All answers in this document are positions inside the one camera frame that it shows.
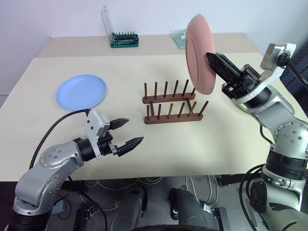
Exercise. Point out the pink plate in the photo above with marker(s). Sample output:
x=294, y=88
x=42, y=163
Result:
x=198, y=48

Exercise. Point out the black metal table bracket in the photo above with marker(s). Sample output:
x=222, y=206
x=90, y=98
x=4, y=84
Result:
x=220, y=219

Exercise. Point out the green screwdriver bit set case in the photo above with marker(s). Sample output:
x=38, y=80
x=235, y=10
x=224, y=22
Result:
x=125, y=41

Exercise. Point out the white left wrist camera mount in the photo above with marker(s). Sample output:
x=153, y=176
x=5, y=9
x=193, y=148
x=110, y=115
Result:
x=92, y=125

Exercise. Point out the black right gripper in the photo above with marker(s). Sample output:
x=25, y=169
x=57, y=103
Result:
x=243, y=86

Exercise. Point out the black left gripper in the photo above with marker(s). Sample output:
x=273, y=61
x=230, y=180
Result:
x=107, y=146

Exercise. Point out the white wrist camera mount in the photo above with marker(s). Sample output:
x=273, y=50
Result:
x=92, y=125
x=272, y=77

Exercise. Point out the dark rounded shape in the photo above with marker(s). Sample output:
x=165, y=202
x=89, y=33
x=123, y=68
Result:
x=190, y=209
x=130, y=209

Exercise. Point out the blue plate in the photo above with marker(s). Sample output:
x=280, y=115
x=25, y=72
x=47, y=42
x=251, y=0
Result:
x=81, y=92

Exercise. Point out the green plastic packet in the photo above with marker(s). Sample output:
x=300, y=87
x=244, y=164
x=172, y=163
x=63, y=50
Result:
x=179, y=38

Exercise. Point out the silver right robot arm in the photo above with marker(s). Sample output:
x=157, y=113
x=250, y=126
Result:
x=281, y=108

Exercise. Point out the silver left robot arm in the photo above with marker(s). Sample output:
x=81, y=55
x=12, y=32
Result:
x=55, y=156

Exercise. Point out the dark blue fabric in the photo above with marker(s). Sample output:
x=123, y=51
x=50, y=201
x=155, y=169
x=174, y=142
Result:
x=299, y=60

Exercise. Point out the wooden dish rack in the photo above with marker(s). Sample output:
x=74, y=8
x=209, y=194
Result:
x=173, y=119

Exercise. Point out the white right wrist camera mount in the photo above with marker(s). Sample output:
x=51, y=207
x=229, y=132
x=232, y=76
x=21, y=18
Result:
x=272, y=77

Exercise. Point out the small grey box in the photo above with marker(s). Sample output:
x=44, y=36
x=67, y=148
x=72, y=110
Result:
x=58, y=207

